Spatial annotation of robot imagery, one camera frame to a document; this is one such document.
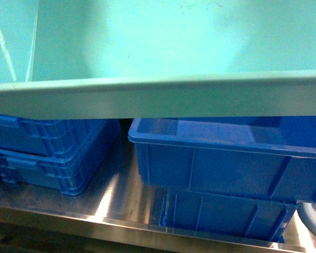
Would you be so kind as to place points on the teal plastic bin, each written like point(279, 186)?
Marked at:
point(156, 59)

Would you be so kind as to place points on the blue ribbed crate upper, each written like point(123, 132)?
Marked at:
point(47, 138)

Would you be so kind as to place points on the blue ribbed crate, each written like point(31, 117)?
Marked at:
point(47, 138)
point(68, 175)

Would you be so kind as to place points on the stainless steel shelf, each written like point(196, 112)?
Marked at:
point(113, 214)

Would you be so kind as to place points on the blue ribbed crate lower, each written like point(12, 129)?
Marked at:
point(68, 175)

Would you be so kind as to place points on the large blue plastic bin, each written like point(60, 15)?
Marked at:
point(258, 157)

